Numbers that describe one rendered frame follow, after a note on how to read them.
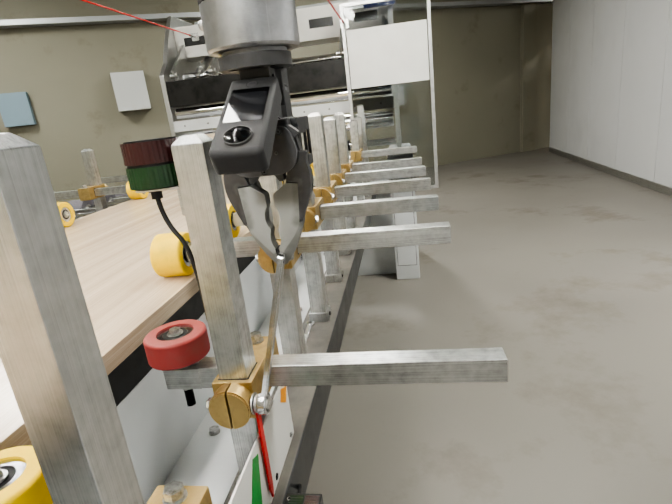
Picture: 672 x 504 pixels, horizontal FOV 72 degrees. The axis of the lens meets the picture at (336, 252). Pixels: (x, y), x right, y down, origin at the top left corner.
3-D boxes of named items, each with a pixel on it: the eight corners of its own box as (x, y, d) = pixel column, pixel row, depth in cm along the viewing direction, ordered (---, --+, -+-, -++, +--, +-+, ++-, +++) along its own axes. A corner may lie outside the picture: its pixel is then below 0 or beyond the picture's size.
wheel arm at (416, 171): (425, 174, 150) (424, 163, 149) (426, 176, 146) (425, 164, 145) (277, 188, 158) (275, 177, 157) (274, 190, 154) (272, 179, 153)
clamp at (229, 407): (281, 366, 66) (276, 335, 64) (253, 430, 53) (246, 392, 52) (244, 367, 67) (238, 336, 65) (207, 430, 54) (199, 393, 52)
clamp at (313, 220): (328, 217, 110) (325, 196, 108) (318, 231, 97) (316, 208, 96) (303, 219, 111) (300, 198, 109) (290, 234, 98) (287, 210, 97)
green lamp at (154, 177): (197, 178, 53) (193, 158, 52) (172, 187, 47) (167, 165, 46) (148, 182, 53) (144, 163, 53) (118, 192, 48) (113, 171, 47)
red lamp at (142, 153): (192, 155, 52) (188, 135, 51) (167, 162, 46) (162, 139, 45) (143, 161, 53) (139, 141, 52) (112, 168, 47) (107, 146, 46)
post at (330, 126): (351, 261, 158) (335, 115, 144) (350, 264, 155) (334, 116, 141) (341, 261, 159) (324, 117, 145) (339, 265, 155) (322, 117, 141)
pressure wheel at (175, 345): (229, 386, 67) (214, 314, 63) (207, 422, 59) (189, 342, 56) (177, 387, 68) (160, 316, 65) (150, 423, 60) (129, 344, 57)
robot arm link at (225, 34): (281, -16, 39) (175, 2, 40) (290, 47, 40) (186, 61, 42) (303, 4, 47) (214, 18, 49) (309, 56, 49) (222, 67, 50)
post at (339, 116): (357, 238, 181) (344, 111, 167) (356, 240, 178) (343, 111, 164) (348, 238, 182) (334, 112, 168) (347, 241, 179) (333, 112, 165)
